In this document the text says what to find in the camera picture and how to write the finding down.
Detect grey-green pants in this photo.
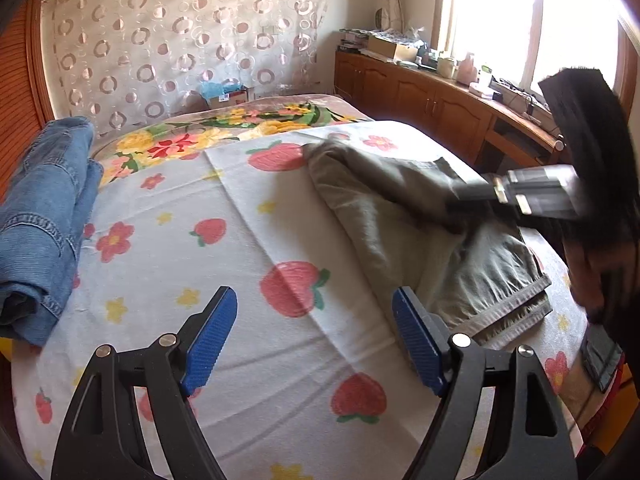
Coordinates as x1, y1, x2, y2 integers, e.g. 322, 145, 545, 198
303, 141, 552, 349

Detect person's right hand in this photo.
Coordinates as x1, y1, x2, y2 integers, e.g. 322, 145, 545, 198
563, 240, 639, 323

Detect wooden side cabinet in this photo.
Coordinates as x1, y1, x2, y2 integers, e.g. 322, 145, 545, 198
334, 50, 570, 172

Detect cardboard box on cabinet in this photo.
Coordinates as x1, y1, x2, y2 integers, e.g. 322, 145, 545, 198
367, 36, 419, 62

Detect white floral bed sheet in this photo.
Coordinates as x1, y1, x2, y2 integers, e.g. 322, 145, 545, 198
8, 119, 591, 480

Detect folded blue jeans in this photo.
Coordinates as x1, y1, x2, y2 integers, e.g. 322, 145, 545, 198
1, 117, 103, 347

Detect cardboard box with blue bag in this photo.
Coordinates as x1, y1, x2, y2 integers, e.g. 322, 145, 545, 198
198, 81, 254, 110

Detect pink floral blanket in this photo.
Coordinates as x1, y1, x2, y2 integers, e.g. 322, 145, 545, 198
93, 94, 370, 188

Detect wooden louvered wardrobe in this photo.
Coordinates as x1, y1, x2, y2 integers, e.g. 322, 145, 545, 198
0, 0, 54, 193

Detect sheer circle-pattern curtain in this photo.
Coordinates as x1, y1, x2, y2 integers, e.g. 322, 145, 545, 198
42, 0, 328, 134

